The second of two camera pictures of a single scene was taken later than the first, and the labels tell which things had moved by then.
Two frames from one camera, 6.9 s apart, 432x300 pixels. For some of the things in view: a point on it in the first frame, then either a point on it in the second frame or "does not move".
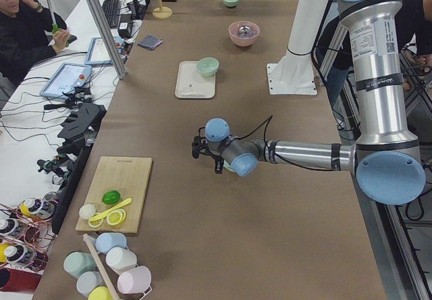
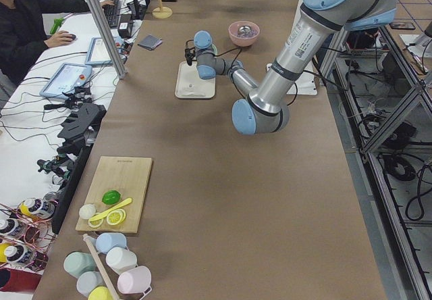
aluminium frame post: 103,26 does not move
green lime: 111,197 does not move
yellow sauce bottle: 36,208 does not move
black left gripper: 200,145 → 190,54
